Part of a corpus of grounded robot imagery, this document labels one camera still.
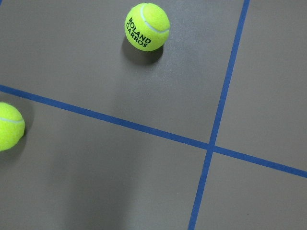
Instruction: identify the yellow tennis ball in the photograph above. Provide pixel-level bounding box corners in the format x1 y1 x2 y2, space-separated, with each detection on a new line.
125 3 170 52
0 102 25 151

